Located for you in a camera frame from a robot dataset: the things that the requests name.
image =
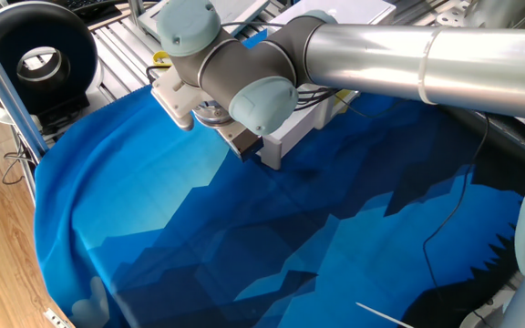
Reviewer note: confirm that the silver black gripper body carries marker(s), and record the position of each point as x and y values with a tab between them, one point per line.
244	143

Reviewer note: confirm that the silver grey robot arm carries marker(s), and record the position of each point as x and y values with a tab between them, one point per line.
381	59

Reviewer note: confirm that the silver force torque sensor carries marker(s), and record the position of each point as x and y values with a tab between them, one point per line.
212	116

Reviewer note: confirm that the blue mountain print cloth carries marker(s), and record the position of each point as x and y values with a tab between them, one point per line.
198	205

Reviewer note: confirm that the yellow plastic clip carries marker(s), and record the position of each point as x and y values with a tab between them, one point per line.
160	58

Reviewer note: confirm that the white teach pendant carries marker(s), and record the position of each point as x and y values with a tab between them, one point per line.
235	11

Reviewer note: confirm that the black keyboard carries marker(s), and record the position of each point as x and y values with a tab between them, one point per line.
85	5

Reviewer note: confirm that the white zip tie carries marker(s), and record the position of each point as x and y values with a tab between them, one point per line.
381	315

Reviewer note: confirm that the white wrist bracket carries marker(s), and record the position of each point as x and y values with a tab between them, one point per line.
176	95

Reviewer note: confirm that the thin silver post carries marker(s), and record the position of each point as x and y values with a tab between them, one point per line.
136	11

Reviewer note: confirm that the aluminium frame post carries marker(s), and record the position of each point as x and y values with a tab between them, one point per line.
7	91

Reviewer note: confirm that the white table corner bracket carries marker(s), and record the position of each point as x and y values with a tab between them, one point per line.
57	319

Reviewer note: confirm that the aluminium profile rail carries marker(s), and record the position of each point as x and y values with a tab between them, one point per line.
508	132

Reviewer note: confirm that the white pedestal on metal plate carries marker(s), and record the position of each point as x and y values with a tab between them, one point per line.
495	13

